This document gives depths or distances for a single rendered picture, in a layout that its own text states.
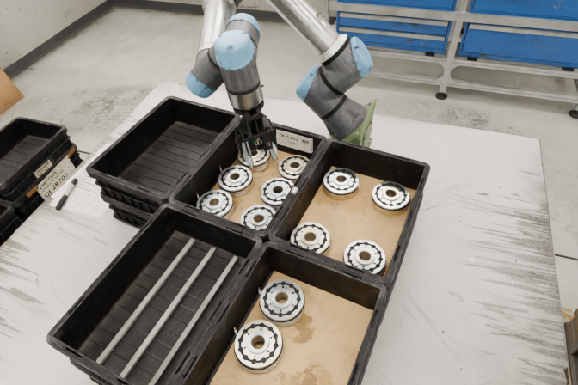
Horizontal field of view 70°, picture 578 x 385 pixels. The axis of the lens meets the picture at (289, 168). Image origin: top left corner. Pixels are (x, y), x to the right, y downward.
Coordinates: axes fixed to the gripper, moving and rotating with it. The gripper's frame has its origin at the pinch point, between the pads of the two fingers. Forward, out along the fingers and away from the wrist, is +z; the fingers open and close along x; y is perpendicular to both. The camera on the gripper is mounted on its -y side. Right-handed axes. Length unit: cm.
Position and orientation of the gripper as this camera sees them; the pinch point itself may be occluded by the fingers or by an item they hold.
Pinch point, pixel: (261, 157)
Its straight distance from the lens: 107.4
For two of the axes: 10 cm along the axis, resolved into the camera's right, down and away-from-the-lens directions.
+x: 9.4, -3.3, 1.3
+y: 3.2, 6.6, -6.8
